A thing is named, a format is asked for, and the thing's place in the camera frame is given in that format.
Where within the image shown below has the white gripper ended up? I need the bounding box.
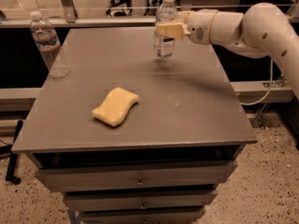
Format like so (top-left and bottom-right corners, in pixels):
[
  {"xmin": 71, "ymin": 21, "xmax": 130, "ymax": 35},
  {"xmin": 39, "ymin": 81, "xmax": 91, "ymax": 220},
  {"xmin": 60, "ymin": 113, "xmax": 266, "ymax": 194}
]
[{"xmin": 155, "ymin": 9, "xmax": 218, "ymax": 45}]

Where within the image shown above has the clear bottle with blue label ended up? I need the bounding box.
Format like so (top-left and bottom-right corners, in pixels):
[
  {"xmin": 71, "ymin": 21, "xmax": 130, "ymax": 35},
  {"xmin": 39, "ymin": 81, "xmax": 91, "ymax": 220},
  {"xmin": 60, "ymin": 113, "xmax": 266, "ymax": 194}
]
[{"xmin": 154, "ymin": 0, "xmax": 178, "ymax": 59}]

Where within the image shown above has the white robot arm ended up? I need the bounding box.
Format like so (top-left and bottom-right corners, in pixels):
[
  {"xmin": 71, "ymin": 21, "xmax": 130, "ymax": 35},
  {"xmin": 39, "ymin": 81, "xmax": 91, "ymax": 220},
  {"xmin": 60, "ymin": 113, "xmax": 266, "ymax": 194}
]
[{"xmin": 155, "ymin": 3, "xmax": 299, "ymax": 98}]

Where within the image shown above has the clear water bottle red label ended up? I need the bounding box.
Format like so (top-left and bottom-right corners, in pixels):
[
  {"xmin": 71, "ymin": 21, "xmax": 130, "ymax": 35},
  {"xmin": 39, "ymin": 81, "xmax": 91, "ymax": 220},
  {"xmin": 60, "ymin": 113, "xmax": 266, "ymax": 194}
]
[{"xmin": 30, "ymin": 10, "xmax": 70, "ymax": 78}]

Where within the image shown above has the yellow sponge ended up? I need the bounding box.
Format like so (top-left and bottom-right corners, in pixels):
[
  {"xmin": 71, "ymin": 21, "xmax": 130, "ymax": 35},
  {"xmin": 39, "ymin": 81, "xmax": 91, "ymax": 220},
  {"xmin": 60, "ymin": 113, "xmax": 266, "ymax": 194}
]
[{"xmin": 92, "ymin": 88, "xmax": 139, "ymax": 127}]

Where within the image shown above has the grey drawer cabinet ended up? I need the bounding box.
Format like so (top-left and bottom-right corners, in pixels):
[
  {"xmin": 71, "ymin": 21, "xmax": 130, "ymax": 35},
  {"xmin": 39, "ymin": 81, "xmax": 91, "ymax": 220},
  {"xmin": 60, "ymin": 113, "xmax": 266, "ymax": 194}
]
[{"xmin": 11, "ymin": 25, "xmax": 259, "ymax": 224}]

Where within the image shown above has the top grey drawer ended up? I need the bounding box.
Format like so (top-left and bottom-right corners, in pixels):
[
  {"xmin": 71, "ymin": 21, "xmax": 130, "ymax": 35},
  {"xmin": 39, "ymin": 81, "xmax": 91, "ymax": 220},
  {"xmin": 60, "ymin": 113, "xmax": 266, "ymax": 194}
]
[{"xmin": 36, "ymin": 161, "xmax": 237, "ymax": 192}]

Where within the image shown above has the grey drawer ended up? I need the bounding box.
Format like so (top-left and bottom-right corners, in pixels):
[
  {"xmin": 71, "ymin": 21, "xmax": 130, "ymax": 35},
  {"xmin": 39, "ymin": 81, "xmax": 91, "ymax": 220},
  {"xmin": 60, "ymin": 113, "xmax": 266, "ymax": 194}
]
[
  {"xmin": 36, "ymin": 161, "xmax": 237, "ymax": 192},
  {"xmin": 81, "ymin": 206, "xmax": 206, "ymax": 224},
  {"xmin": 64, "ymin": 189, "xmax": 218, "ymax": 211}
]

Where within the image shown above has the bottom grey drawer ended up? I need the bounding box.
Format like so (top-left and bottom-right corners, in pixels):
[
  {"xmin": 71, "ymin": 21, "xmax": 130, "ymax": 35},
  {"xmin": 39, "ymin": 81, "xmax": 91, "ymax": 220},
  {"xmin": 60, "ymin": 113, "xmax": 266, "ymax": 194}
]
[{"xmin": 81, "ymin": 206, "xmax": 206, "ymax": 224}]

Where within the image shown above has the middle grey drawer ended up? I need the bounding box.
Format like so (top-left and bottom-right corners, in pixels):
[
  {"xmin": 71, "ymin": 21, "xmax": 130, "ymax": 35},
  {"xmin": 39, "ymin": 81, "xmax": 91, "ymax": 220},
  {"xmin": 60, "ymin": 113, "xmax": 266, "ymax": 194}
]
[{"xmin": 64, "ymin": 189, "xmax": 218, "ymax": 211}]

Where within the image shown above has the white cable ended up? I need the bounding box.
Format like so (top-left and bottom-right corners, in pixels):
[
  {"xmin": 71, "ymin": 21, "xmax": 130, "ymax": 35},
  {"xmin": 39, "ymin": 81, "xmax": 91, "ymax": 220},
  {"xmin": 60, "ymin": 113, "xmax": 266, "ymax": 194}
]
[{"xmin": 239, "ymin": 58, "xmax": 275, "ymax": 106}]

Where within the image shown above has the metal window rail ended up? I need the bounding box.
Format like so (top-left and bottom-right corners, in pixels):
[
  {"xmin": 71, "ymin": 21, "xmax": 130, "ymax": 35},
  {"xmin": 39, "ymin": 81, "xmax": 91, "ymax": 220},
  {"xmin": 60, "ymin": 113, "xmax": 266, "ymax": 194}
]
[{"xmin": 0, "ymin": 17, "xmax": 156, "ymax": 28}]

